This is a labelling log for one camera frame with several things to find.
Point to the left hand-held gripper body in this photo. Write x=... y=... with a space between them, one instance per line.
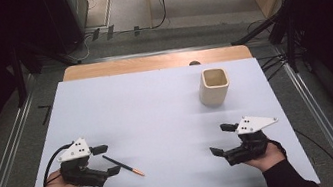
x=79 y=174

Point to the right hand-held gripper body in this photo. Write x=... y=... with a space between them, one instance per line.
x=250 y=147

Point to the dark blue pen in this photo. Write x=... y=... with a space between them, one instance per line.
x=122 y=165

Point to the person's right hand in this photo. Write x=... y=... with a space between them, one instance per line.
x=267 y=160

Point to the person's left hand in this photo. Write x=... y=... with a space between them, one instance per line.
x=55 y=182

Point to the cream square pen holder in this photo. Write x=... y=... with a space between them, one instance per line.
x=213 y=94

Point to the white table cover board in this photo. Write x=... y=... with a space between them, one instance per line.
x=159 y=125

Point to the black hex key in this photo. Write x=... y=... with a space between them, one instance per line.
x=46 y=112

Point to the wooden table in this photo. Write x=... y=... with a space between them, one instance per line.
x=136 y=64

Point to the black metal stand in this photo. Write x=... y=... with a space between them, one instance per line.
x=19 y=79
x=290 y=43

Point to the black cabinet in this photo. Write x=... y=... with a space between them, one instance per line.
x=64 y=15

